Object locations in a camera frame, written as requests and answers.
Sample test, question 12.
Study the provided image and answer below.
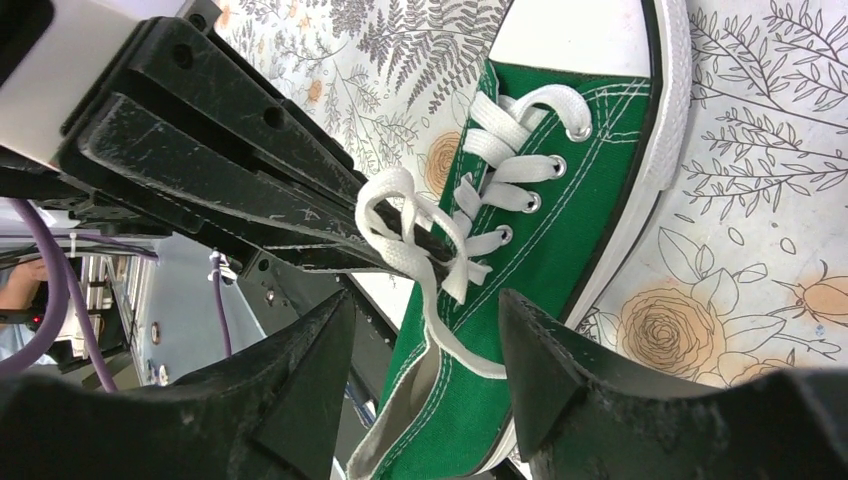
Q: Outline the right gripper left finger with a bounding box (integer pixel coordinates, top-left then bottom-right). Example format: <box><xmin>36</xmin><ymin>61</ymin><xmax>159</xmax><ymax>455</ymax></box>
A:
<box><xmin>1</xmin><ymin>291</ymin><xmax>355</xmax><ymax>479</ymax></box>

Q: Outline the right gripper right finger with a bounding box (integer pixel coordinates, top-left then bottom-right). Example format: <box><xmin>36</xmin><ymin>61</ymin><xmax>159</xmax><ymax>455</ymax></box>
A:
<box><xmin>498</xmin><ymin>289</ymin><xmax>847</xmax><ymax>479</ymax></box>

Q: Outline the green white sneaker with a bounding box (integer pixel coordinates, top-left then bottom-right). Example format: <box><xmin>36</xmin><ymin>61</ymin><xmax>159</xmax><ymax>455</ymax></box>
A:
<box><xmin>347</xmin><ymin>1</ymin><xmax>691</xmax><ymax>479</ymax></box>

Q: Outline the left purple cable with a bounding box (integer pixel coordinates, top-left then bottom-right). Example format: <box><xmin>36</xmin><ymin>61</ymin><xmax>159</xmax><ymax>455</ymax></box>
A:
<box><xmin>0</xmin><ymin>197</ymin><xmax>233</xmax><ymax>393</ymax></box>

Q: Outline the person in background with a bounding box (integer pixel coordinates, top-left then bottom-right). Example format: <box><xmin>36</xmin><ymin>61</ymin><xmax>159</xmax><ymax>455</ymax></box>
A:
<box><xmin>1</xmin><ymin>258</ymin><xmax>48</xmax><ymax>360</ymax></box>

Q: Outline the white shoelace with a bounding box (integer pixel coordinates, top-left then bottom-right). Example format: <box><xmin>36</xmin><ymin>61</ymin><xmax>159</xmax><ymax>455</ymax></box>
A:
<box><xmin>355</xmin><ymin>85</ymin><xmax>592</xmax><ymax>380</ymax></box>

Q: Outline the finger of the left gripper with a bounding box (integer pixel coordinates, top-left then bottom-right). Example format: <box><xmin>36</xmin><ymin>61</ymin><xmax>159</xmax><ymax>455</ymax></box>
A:
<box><xmin>56</xmin><ymin>92</ymin><xmax>458</xmax><ymax>273</ymax></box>
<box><xmin>125</xmin><ymin>17</ymin><xmax>365</xmax><ymax>212</ymax></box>

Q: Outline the floral patterned table mat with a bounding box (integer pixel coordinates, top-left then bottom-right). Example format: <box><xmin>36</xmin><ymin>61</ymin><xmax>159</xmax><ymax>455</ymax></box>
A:
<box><xmin>216</xmin><ymin>1</ymin><xmax>847</xmax><ymax>387</ymax></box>

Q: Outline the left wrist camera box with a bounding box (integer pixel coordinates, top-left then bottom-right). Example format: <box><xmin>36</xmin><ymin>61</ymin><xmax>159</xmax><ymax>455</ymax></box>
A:
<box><xmin>1</xmin><ymin>1</ymin><xmax>221</xmax><ymax>171</ymax></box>

